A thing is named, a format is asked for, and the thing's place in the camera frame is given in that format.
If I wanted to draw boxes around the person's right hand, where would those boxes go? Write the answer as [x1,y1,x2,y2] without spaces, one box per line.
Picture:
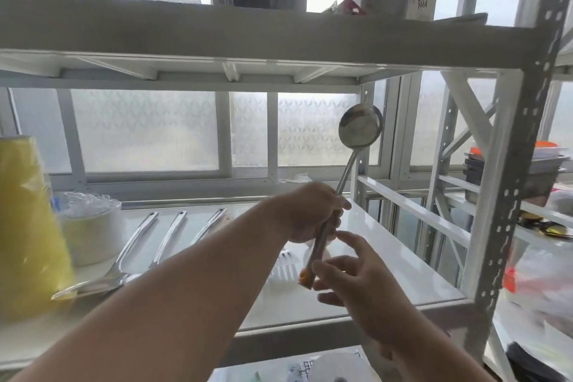
[311,230,427,352]

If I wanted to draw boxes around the person's left hand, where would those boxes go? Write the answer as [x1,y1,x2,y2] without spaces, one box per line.
[280,182,352,244]

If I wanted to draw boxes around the steel ladle with orange tip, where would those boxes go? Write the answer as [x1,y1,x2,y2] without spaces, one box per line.
[299,103,385,291]

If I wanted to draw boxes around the person's right forearm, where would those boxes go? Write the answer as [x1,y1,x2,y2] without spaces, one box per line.
[378,315,495,382]

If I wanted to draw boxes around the person's left forearm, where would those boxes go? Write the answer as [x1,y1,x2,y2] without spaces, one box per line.
[9,195,292,382]

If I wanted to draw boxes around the pack of clear plastic forks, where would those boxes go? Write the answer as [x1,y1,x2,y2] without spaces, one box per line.
[268,249,301,292]

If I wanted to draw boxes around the steel spatula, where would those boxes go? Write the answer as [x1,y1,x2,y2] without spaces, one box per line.
[190,207,227,246]
[50,212,160,302]
[124,210,188,283]

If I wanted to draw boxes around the stack of steel trays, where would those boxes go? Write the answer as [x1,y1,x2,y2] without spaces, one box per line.
[462,141,570,209]

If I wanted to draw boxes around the white metal shelf rack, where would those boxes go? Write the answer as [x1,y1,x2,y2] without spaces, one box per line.
[358,0,573,382]
[0,0,573,382]

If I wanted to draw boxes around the red packet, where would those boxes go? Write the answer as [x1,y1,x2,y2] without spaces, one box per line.
[333,0,366,16]

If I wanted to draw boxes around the black and yellow lids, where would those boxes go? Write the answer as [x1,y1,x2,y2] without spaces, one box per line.
[518,212,573,241]

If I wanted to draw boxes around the clear plastic bag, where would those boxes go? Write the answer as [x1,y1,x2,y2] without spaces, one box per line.
[503,245,573,333]

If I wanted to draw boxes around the frosted glass window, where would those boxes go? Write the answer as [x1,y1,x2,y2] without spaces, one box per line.
[0,79,390,181]

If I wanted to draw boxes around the small white labelled box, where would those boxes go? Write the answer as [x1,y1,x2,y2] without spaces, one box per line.
[406,0,438,22]

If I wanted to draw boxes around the stack of clear plastic cups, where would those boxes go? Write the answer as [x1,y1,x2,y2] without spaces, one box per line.
[57,191,124,267]

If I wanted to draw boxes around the yellow plastic bag roll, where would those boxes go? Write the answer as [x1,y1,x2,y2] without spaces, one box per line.
[0,135,76,323]

